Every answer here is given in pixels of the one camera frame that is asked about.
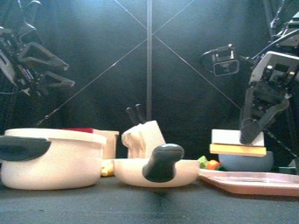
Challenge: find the white toy rice block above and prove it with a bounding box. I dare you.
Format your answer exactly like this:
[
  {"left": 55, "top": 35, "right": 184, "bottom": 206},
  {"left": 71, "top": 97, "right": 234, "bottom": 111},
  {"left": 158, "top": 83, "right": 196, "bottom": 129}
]
[{"left": 210, "top": 129, "right": 267, "bottom": 147}]

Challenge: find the yellow toy egg slab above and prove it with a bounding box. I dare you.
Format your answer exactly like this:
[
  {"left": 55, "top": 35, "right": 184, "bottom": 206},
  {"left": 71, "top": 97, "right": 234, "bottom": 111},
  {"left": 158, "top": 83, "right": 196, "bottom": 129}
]
[{"left": 210, "top": 143, "right": 269, "bottom": 158}]

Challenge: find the orange toy food ball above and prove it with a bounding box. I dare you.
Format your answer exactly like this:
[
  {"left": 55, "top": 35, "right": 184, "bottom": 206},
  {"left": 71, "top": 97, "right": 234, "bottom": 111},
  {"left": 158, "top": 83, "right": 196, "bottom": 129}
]
[{"left": 206, "top": 159, "right": 222, "bottom": 172}]

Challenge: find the green toy food piece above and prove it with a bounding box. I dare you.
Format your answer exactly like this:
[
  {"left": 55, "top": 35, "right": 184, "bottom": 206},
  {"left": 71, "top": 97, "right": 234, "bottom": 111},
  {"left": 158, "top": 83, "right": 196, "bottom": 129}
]
[{"left": 196, "top": 155, "right": 211, "bottom": 170}]

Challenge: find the dark green toy piece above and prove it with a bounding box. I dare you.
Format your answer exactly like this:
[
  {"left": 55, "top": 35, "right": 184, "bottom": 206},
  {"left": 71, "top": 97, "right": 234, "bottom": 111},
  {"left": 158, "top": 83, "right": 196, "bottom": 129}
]
[{"left": 278, "top": 165, "right": 299, "bottom": 175}]

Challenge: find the pink tray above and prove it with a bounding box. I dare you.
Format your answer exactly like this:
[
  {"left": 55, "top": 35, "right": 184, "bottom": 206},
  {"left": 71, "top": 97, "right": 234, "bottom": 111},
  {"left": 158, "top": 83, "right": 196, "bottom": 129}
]
[{"left": 198, "top": 170, "right": 299, "bottom": 197}]

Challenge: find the open wooden box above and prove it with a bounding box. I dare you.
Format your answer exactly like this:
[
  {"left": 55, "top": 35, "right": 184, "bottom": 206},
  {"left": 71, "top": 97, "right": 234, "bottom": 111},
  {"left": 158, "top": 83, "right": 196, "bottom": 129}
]
[{"left": 92, "top": 129, "right": 120, "bottom": 160}]

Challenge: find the yellow green toy vegetable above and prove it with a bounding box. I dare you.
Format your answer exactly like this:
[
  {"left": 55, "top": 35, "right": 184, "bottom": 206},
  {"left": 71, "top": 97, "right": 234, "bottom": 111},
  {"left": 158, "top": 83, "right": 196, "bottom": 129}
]
[{"left": 99, "top": 159, "right": 116, "bottom": 178}]

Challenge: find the thin diagonal frame cord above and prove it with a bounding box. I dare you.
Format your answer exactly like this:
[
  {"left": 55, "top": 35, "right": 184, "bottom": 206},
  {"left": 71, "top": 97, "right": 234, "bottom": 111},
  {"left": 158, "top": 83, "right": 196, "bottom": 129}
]
[
  {"left": 112, "top": 0, "right": 243, "bottom": 109},
  {"left": 34, "top": 0, "right": 196, "bottom": 127}
]

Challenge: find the black toy knife handle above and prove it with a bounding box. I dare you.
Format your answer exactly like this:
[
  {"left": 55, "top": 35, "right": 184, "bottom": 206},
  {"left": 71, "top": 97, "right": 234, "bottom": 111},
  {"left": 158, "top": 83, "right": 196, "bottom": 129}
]
[
  {"left": 126, "top": 107, "right": 140, "bottom": 126},
  {"left": 135, "top": 103, "right": 147, "bottom": 124}
]

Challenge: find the grey vertical frame pole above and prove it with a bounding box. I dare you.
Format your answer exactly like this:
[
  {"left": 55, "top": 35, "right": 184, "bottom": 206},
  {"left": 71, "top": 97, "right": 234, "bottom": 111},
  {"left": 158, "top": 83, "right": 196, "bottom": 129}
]
[{"left": 146, "top": 0, "right": 154, "bottom": 122}]

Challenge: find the white saucepan with grey handle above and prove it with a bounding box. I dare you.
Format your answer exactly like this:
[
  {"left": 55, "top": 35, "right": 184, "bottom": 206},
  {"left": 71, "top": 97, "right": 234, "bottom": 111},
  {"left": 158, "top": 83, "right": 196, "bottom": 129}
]
[{"left": 112, "top": 143, "right": 202, "bottom": 188}]

